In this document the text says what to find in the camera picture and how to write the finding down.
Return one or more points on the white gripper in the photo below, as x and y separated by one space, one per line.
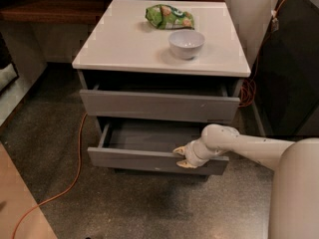
190 153

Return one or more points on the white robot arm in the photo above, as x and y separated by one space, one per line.
294 206

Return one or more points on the dark cabinet on right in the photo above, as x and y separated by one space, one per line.
287 72

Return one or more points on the green chip bag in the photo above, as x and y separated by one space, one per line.
166 17

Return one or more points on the grey drawer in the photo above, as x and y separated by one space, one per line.
156 106
147 145

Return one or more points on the dark wooden shelf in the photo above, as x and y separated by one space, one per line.
59 11

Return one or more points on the grey top drawer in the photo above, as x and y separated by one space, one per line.
156 106

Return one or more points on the white bowl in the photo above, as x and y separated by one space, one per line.
186 44

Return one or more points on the white top grey drawer cabinet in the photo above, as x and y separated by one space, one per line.
126 53

